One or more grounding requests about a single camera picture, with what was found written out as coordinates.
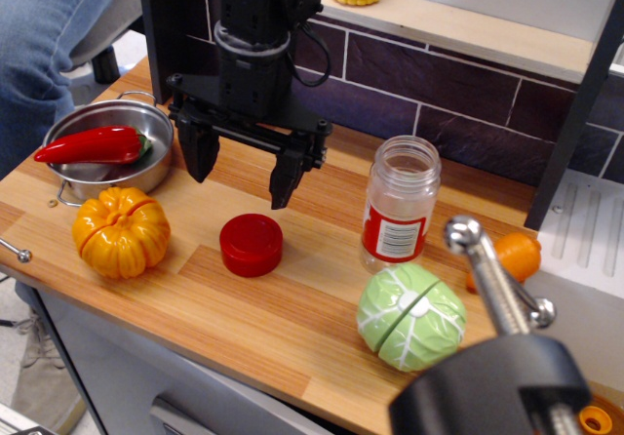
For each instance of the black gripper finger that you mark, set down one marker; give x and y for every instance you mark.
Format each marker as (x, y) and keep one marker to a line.
(285, 177)
(200, 146)

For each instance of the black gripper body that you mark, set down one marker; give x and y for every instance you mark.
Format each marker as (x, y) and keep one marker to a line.
(250, 101)

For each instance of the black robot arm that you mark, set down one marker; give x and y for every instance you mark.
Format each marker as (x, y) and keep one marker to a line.
(267, 23)

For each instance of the red plastic cap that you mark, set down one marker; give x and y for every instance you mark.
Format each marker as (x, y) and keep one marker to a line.
(251, 245)

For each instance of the stainless steel pot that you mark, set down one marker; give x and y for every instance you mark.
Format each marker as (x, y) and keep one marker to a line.
(138, 109)

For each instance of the red toy chili pepper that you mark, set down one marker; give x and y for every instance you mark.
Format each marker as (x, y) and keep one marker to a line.
(120, 145)

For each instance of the clear plastic jar red label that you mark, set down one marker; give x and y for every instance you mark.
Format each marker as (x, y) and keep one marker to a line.
(402, 191)

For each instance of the orange toy pumpkin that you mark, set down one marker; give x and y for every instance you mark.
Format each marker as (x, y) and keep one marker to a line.
(121, 233)

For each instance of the green toy cabbage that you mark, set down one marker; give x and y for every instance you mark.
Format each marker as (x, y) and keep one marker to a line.
(409, 318)

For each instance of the person's leg in jeans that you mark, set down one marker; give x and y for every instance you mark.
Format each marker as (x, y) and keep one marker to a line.
(37, 38)

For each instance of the metal rod with ball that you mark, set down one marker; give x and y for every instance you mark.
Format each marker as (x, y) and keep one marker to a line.
(22, 255)

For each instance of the orange toy carrot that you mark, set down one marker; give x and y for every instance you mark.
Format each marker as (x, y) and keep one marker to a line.
(519, 254)

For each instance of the grey shoe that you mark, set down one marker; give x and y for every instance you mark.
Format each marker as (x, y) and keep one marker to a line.
(45, 392)

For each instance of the wooden shelf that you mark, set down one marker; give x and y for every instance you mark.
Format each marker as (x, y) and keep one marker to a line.
(480, 36)

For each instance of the white sink drainboard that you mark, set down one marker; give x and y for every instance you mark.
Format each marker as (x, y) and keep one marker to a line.
(582, 234)

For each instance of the black metal clamp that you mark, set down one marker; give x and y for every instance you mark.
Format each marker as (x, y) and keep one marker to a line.
(516, 383)

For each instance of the grey drawer handle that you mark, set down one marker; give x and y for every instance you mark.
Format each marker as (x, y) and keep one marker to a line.
(167, 419)

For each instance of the dark shelf post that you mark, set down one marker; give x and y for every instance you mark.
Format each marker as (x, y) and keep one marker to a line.
(591, 84)

